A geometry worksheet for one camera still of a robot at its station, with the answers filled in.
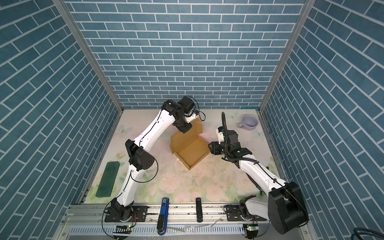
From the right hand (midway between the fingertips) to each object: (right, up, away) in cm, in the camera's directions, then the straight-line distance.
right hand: (211, 143), depth 85 cm
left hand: (-15, +8, +2) cm, 17 cm away
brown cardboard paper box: (-14, -5, +13) cm, 20 cm away
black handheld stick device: (-7, -33, -10) cm, 35 cm away
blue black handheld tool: (-25, -37, -14) cm, 47 cm away
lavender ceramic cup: (+31, +12, +26) cm, 42 cm away
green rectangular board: (-59, -21, -1) cm, 63 cm away
